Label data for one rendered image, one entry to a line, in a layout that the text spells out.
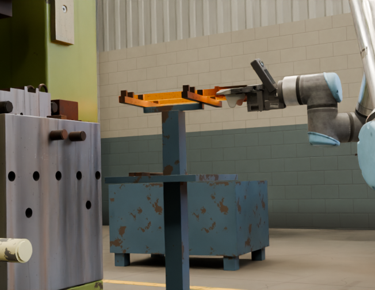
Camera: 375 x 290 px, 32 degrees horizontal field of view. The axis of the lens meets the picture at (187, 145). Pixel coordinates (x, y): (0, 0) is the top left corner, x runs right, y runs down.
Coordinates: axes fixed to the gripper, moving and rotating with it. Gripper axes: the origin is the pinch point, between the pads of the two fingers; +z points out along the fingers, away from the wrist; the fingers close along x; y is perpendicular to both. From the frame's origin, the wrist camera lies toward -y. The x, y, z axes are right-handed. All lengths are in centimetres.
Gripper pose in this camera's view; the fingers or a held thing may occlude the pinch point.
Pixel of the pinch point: (222, 90)
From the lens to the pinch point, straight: 210.1
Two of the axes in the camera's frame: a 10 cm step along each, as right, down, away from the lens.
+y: 1.1, 9.9, 1.1
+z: -9.1, 0.6, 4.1
